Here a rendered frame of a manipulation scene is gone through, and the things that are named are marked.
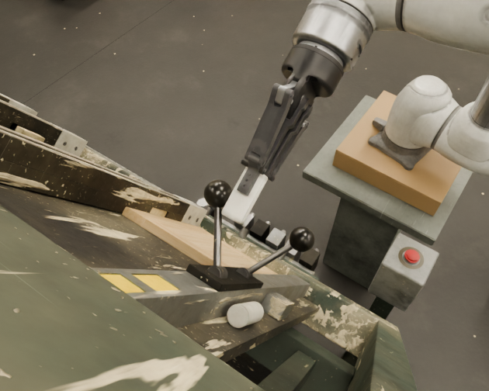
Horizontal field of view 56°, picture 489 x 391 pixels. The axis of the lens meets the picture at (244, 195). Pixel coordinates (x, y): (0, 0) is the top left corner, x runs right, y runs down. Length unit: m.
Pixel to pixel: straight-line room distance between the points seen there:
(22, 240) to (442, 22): 0.51
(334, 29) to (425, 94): 0.94
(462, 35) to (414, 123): 0.98
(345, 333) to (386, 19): 0.85
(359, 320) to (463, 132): 0.62
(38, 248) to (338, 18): 0.49
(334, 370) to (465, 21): 0.63
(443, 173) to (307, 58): 1.16
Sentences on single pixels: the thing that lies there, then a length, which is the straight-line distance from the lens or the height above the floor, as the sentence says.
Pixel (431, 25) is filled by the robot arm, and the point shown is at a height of 1.73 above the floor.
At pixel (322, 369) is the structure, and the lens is 0.93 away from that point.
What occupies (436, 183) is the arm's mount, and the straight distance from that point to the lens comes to 1.65.
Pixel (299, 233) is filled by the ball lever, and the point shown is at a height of 1.46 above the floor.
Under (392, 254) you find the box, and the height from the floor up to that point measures 0.93.
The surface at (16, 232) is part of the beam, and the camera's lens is 0.18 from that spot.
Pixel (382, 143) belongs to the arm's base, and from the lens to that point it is 1.67.
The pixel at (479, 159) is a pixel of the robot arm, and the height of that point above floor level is 1.01.
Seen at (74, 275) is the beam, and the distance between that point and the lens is 0.16.
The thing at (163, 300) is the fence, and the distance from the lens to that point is 0.43.
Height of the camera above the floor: 2.03
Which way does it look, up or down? 54 degrees down
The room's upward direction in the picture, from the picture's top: straight up
